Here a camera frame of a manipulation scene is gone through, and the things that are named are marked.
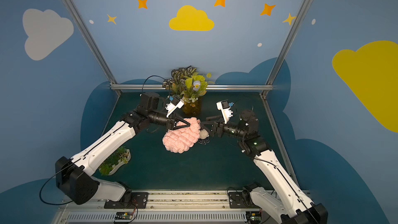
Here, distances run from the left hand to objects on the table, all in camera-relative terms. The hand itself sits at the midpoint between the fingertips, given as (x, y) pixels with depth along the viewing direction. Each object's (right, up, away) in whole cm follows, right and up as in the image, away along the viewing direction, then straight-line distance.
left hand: (189, 122), depth 68 cm
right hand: (+8, +1, -1) cm, 8 cm away
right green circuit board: (+30, -45, +4) cm, 55 cm away
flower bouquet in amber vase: (-4, +22, +27) cm, 35 cm away
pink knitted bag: (-4, -7, -6) cm, 10 cm away
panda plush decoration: (+7, -8, +7) cm, 12 cm away
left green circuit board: (-31, -45, +4) cm, 55 cm away
